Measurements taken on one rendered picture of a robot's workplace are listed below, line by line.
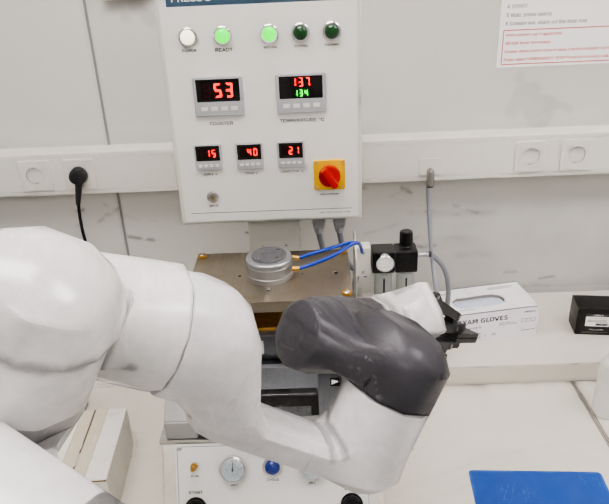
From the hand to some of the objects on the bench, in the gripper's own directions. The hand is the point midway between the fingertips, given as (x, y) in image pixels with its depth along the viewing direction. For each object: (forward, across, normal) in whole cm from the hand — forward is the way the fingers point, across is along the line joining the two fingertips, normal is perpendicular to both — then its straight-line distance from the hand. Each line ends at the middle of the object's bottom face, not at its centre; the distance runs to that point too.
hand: (458, 334), depth 98 cm
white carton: (+52, +6, -20) cm, 56 cm away
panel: (-11, +42, -10) cm, 45 cm away
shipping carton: (-19, +49, -48) cm, 71 cm away
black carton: (+66, -2, 0) cm, 66 cm away
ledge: (+69, +2, -2) cm, 69 cm away
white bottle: (+50, +11, +12) cm, 52 cm away
